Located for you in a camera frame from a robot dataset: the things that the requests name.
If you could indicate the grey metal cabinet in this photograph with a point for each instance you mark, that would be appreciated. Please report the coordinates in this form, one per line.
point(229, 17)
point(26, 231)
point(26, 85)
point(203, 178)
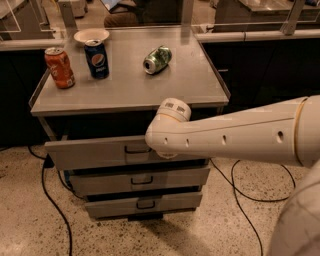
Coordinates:
point(189, 77)

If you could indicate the grey drawer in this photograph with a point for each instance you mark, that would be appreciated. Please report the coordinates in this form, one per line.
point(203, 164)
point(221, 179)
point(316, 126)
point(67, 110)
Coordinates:
point(143, 205)
point(105, 152)
point(98, 184)

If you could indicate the blue pepsi can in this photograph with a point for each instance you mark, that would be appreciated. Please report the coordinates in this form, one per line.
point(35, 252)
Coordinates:
point(96, 57)

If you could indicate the grey bottom drawer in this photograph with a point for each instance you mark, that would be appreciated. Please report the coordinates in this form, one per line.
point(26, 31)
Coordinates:
point(143, 205)

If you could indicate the white horizontal rail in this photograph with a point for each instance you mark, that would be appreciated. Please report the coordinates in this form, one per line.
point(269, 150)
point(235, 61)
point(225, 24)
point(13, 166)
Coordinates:
point(256, 36)

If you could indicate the orange soda can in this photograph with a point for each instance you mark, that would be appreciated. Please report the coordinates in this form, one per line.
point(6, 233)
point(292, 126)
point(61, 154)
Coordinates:
point(59, 65)

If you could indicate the grey top drawer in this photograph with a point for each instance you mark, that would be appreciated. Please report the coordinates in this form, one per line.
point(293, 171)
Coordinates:
point(105, 152)

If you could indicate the grey middle drawer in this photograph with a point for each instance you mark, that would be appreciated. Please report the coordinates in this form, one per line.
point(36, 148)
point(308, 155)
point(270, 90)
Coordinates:
point(98, 184)

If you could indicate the grey background table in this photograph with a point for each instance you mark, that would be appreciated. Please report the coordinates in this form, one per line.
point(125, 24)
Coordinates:
point(251, 15)

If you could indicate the green crushed soda can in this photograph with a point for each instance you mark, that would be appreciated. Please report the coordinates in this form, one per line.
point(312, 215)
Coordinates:
point(157, 60)

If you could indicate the white bowl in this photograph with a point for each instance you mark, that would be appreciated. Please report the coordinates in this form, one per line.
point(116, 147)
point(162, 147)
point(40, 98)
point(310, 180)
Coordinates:
point(91, 34)

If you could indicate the seated person in background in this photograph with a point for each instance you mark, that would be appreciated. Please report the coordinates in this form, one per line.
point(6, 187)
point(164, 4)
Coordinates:
point(133, 13)

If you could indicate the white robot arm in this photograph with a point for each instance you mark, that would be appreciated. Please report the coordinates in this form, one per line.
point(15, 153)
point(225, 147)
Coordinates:
point(287, 132)

